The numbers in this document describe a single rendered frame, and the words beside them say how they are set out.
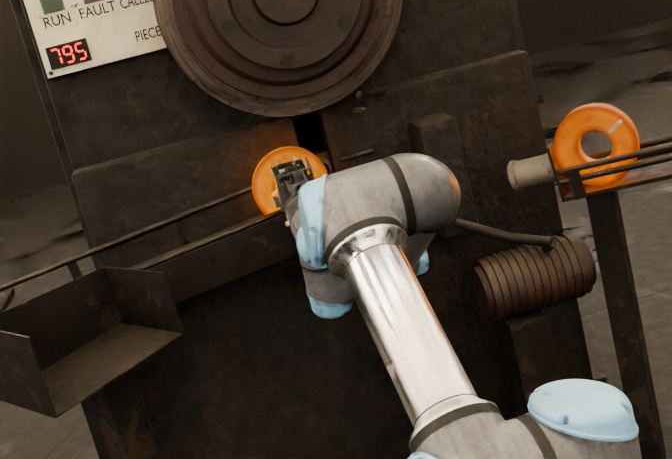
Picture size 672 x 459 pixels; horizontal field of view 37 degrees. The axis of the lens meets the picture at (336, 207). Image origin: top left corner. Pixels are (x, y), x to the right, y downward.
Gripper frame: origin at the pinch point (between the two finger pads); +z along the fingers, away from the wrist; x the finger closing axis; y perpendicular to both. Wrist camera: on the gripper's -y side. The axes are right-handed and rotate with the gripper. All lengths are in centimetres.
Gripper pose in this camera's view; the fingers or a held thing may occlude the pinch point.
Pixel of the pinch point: (288, 176)
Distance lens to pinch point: 200.2
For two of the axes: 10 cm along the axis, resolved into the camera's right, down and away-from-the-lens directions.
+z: -2.2, -4.3, 8.8
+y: -2.0, -8.6, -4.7
